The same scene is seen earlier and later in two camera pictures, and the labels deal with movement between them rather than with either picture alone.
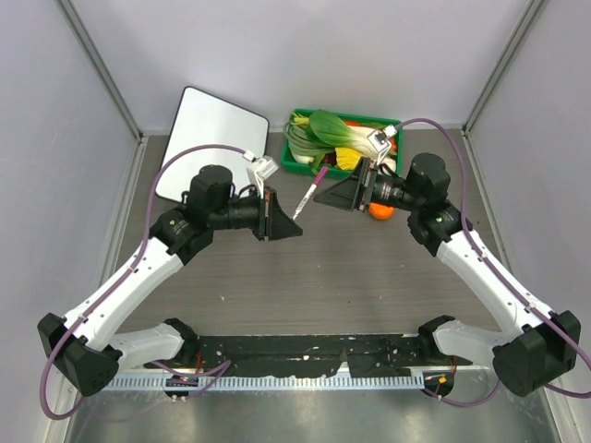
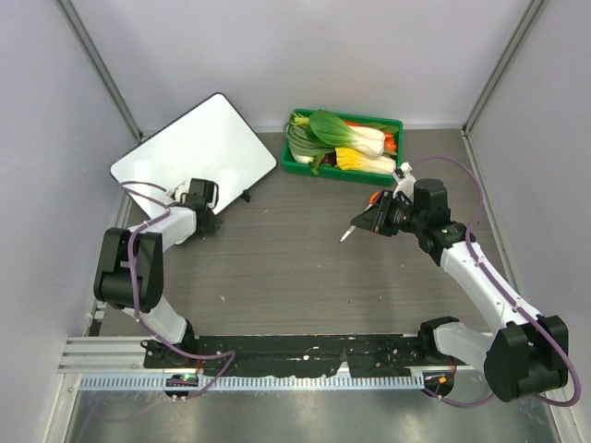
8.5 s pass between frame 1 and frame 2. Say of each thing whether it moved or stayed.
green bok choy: stayed
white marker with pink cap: moved
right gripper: moved
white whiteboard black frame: moved
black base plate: stayed
